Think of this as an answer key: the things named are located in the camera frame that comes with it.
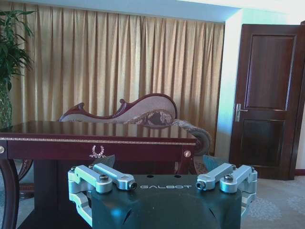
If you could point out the beige pleated curtain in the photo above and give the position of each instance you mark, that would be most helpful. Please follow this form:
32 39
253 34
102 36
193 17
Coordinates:
119 62

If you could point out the patterned green plant vase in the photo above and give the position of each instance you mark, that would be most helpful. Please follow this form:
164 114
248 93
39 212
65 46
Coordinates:
4 107

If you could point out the green leafy potted plant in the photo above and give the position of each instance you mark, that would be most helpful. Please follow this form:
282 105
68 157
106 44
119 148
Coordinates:
10 45

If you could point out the dark brown wooden door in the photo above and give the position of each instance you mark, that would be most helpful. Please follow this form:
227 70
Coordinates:
267 100

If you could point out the carved upholstered chaise lounge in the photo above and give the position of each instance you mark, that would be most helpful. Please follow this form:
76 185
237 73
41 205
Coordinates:
157 114

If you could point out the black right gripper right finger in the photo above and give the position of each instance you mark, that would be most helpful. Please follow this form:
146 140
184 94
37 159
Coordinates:
226 176

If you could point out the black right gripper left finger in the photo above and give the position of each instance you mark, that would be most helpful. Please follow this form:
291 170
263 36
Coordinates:
102 175

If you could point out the dark red wooden table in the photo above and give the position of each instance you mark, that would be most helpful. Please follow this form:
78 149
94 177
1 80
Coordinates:
100 140

